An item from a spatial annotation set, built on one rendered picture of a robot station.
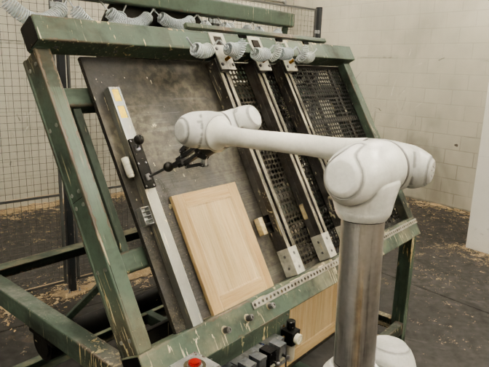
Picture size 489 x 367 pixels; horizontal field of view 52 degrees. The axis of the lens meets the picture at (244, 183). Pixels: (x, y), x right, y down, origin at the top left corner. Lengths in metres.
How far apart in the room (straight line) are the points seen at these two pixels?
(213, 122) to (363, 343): 0.71
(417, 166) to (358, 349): 0.45
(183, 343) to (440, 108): 6.08
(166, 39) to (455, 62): 5.54
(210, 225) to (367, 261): 1.00
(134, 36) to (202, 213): 0.76
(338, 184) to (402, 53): 6.69
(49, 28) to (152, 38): 0.45
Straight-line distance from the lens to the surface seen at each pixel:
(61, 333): 2.14
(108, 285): 1.74
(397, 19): 7.83
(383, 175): 1.10
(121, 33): 2.09
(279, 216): 2.29
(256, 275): 2.15
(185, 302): 1.85
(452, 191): 7.41
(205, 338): 1.87
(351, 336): 1.25
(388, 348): 1.46
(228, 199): 2.16
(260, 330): 2.07
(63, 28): 1.96
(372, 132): 3.35
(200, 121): 1.44
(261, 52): 2.46
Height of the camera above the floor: 1.81
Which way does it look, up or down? 13 degrees down
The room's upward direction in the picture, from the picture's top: 2 degrees clockwise
